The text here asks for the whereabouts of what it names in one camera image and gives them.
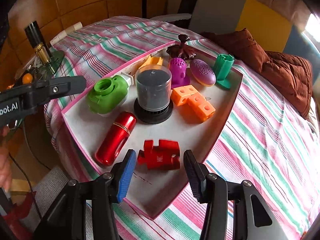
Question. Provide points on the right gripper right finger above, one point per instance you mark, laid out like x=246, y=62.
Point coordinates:
x=253, y=218

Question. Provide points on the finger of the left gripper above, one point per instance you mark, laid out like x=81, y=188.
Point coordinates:
x=59, y=87

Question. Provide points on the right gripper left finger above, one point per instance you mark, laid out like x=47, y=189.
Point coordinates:
x=66, y=217

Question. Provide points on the green round plastic device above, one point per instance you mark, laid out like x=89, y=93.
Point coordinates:
x=109, y=93

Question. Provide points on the red metallic cylinder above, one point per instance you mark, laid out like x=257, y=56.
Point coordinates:
x=115, y=139

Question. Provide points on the red puzzle-shaped block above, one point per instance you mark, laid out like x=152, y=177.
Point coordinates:
x=165, y=156

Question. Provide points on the clear jar with black lid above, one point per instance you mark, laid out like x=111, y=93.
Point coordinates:
x=153, y=84

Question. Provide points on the yellow plastic toy piece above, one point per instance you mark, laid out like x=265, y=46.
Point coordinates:
x=153, y=60

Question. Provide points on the purple perforated mushroom toy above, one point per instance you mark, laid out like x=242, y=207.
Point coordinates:
x=178, y=67

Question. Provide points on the orange cube block cluster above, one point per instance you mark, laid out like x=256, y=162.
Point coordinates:
x=189, y=95

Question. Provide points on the dark brown carved ornament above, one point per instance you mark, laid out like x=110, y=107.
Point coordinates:
x=181, y=50

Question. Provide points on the lilac perforated egg object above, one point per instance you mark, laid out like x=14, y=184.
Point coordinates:
x=202, y=72

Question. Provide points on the teal fluted plastic stand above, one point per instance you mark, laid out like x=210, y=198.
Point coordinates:
x=221, y=69

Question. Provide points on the person left hand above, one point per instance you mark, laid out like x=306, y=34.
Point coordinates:
x=5, y=165

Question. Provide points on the black gold bottle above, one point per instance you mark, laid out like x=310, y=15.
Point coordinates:
x=39, y=46

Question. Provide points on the striped bed sheet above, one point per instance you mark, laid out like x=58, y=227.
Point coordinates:
x=264, y=140

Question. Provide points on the pink rimmed white tray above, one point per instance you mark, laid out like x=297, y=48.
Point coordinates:
x=151, y=192

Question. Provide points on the rust brown quilted blanket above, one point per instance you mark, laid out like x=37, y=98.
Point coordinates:
x=291, y=75

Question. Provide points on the grey yellow blue headboard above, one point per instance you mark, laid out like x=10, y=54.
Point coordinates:
x=271, y=30

